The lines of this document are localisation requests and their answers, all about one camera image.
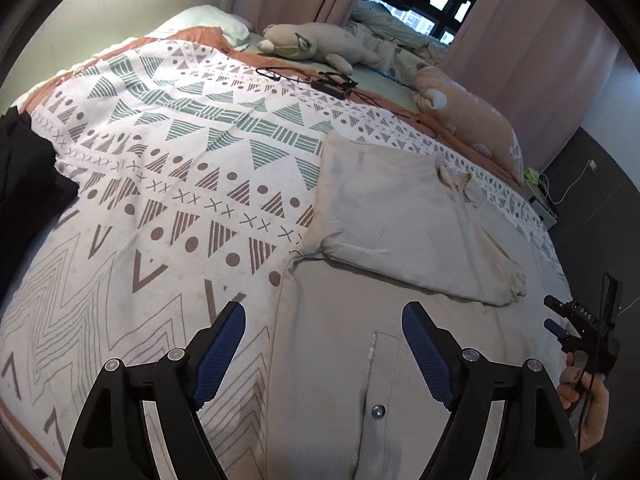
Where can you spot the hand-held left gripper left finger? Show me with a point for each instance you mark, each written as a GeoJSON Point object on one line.
{"type": "Point", "coordinates": [220, 352]}

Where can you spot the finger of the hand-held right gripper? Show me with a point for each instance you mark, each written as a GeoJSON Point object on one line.
{"type": "Point", "coordinates": [554, 327]}
{"type": "Point", "coordinates": [556, 305]}

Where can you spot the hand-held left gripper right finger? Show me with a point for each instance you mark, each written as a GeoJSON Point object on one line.
{"type": "Point", "coordinates": [429, 355]}

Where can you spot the beige jacket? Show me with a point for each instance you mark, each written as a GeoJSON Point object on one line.
{"type": "Point", "coordinates": [400, 220]}

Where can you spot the person's right hand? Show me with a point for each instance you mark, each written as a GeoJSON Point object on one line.
{"type": "Point", "coordinates": [595, 417]}

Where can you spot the white box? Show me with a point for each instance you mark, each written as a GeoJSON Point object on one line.
{"type": "Point", "coordinates": [545, 210]}

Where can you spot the green small item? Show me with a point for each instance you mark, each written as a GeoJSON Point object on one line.
{"type": "Point", "coordinates": [531, 176]}

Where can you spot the geometric patterned blanket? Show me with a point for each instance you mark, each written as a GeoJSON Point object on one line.
{"type": "Point", "coordinates": [175, 170]}

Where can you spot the orange plush pillow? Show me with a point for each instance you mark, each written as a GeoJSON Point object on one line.
{"type": "Point", "coordinates": [470, 115]}

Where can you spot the black cloth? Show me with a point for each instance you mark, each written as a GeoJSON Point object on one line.
{"type": "Point", "coordinates": [30, 180]}

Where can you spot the window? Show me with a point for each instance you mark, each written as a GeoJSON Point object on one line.
{"type": "Point", "coordinates": [415, 20]}

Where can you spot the light printed blanket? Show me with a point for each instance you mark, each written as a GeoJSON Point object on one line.
{"type": "Point", "coordinates": [395, 30]}

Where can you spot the grey plush toy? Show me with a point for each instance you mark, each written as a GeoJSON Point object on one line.
{"type": "Point", "coordinates": [310, 42]}

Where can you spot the white pillow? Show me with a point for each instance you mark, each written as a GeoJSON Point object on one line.
{"type": "Point", "coordinates": [210, 20]}

